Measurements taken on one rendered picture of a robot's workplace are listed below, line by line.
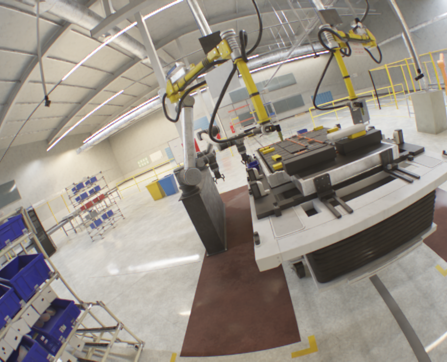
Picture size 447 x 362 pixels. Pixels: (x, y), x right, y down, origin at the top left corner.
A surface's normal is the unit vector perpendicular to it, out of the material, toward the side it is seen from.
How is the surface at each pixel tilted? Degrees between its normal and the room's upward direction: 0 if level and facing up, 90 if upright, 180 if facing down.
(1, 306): 94
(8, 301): 94
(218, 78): 90
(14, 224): 98
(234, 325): 0
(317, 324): 0
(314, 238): 0
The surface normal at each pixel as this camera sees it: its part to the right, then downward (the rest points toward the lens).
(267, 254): -0.37, -0.90
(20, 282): 0.96, -0.27
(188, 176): 0.39, 0.04
